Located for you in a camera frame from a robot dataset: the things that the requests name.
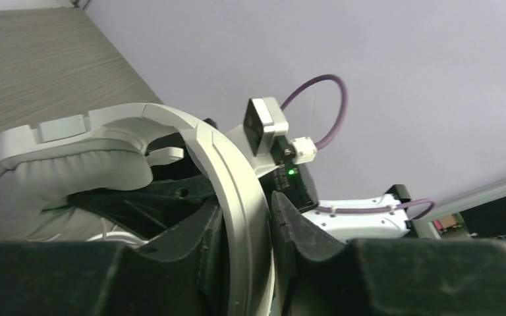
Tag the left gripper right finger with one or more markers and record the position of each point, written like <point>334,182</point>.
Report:
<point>319,275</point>

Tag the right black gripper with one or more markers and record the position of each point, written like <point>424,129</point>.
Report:
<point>179,189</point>

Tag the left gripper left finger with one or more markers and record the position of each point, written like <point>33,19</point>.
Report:
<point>181,272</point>

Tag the white headphones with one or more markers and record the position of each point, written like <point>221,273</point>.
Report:
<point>116,148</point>

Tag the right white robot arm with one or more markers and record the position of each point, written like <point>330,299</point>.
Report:
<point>380,217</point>

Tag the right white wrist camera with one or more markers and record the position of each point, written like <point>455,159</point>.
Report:
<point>262,138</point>

